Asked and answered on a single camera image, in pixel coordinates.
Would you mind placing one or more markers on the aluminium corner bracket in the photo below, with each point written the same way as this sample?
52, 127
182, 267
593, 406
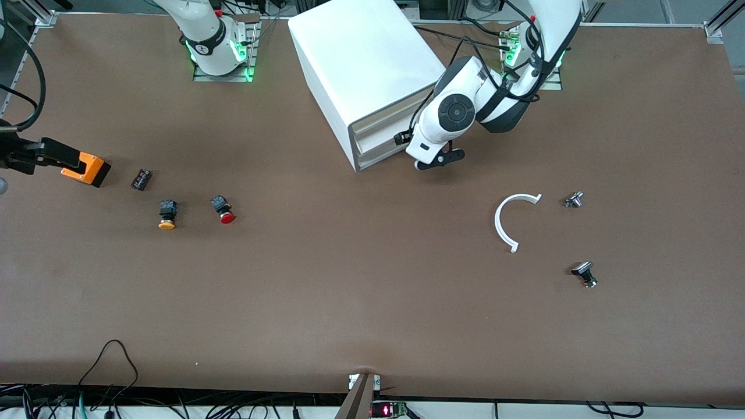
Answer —
46, 19
715, 32

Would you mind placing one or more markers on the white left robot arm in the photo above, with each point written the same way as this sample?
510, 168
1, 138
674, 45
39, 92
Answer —
430, 128

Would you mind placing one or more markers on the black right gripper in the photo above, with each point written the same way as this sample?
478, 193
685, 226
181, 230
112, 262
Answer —
23, 158

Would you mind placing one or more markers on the small black terminal block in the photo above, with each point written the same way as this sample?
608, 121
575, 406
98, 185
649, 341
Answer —
141, 179

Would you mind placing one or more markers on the white post bracket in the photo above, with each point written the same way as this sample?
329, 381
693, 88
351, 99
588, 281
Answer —
351, 381

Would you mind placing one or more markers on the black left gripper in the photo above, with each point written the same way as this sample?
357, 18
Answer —
401, 138

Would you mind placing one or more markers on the red push button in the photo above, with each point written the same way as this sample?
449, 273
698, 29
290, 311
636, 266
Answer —
222, 208

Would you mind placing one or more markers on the white curved plastic arc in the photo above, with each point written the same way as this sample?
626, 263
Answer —
497, 222

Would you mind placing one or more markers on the small silver key switch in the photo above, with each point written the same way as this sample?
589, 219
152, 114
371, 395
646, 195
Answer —
574, 200

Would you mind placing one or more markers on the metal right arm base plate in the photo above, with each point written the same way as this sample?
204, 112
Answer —
221, 78

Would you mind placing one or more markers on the wooden post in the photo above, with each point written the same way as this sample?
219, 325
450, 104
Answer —
358, 401

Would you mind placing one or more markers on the orange button box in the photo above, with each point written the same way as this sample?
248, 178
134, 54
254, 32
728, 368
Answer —
96, 170

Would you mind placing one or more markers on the white table edge rail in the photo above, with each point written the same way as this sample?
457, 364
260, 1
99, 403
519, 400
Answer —
553, 412

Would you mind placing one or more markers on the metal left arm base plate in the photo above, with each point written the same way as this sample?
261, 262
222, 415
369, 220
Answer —
550, 86

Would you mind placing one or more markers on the red display device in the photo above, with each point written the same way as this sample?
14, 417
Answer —
385, 410

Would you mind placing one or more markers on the yellow push button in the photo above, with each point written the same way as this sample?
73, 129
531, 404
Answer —
167, 212

